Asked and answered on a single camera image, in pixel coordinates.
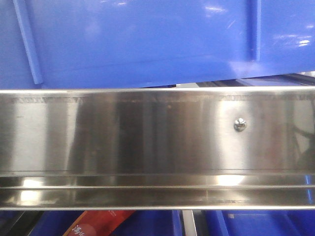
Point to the blue bin lower left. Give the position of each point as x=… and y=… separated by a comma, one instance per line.
x=140, y=223

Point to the red printed package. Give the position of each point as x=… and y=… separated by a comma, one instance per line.
x=98, y=222

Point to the blue bin lower right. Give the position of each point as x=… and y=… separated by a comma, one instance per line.
x=260, y=222

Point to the silver rail screw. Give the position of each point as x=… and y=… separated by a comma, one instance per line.
x=240, y=124

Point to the large blue plastic bin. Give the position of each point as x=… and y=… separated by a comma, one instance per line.
x=59, y=44

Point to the stainless steel shelf rail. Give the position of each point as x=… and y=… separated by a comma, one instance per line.
x=157, y=148

